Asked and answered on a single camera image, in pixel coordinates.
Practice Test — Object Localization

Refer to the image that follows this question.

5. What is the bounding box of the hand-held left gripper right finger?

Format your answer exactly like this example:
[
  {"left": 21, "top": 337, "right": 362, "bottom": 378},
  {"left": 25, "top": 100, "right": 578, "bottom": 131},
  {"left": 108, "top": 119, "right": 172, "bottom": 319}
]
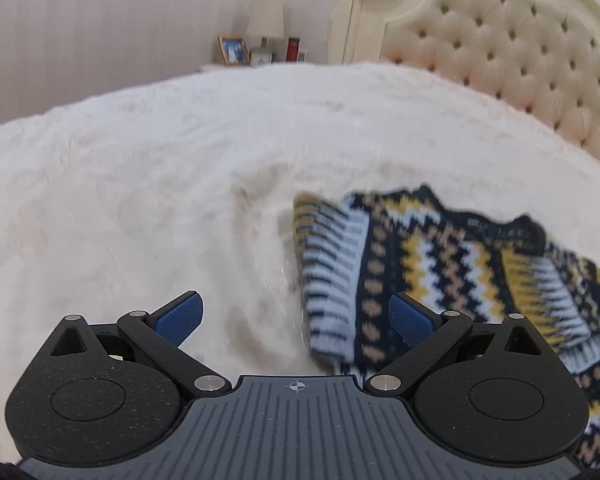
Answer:
[{"left": 364, "top": 293, "right": 552, "bottom": 397}]

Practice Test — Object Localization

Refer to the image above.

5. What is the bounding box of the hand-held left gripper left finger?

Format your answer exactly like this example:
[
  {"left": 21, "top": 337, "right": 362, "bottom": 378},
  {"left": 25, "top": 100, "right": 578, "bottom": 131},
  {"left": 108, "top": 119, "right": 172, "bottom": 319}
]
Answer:
[{"left": 50, "top": 290, "right": 232, "bottom": 397}]

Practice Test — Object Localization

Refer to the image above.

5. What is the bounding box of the navy yellow patterned knit sweater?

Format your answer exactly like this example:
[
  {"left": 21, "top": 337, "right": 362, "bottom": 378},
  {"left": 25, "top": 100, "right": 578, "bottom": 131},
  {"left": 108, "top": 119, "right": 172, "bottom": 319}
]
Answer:
[{"left": 293, "top": 186, "right": 600, "bottom": 471}]

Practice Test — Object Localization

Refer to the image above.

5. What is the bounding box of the cream embroidered bedspread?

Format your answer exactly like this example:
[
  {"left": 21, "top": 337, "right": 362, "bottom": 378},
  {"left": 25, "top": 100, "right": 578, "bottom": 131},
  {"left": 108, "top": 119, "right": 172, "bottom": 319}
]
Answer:
[{"left": 0, "top": 61, "right": 600, "bottom": 466}]

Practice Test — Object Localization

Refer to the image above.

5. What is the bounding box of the cream nightstand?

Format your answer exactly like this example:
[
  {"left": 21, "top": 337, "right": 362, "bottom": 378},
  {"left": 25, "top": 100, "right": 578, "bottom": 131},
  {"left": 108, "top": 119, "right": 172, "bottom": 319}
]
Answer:
[{"left": 197, "top": 62, "right": 281, "bottom": 74}]

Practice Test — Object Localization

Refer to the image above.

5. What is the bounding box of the cream tufted headboard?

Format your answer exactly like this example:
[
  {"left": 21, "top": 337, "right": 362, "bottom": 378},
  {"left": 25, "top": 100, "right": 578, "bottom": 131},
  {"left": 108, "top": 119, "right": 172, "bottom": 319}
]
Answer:
[{"left": 327, "top": 0, "right": 600, "bottom": 171}]

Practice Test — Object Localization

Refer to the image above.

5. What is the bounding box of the cream shade table lamp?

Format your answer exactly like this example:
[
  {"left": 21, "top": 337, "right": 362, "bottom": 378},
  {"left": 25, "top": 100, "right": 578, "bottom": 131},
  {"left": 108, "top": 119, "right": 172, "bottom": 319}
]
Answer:
[{"left": 245, "top": 0, "right": 286, "bottom": 54}]

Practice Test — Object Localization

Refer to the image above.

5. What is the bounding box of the wooden photo frame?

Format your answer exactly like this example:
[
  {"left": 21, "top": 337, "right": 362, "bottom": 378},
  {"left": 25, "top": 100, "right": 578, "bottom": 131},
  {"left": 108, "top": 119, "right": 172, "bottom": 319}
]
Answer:
[{"left": 217, "top": 36, "right": 251, "bottom": 66}]

